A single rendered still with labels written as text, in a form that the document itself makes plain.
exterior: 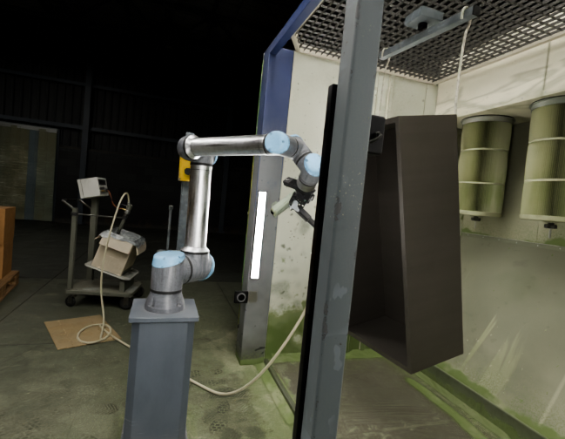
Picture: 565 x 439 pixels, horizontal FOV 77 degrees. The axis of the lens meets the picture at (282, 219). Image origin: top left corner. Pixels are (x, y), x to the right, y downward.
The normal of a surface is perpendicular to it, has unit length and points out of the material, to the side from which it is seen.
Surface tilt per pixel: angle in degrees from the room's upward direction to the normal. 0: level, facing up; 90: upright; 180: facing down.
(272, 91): 90
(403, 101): 90
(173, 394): 90
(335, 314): 90
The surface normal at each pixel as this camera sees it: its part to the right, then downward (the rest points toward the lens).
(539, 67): -0.95, -0.07
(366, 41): 0.31, 0.08
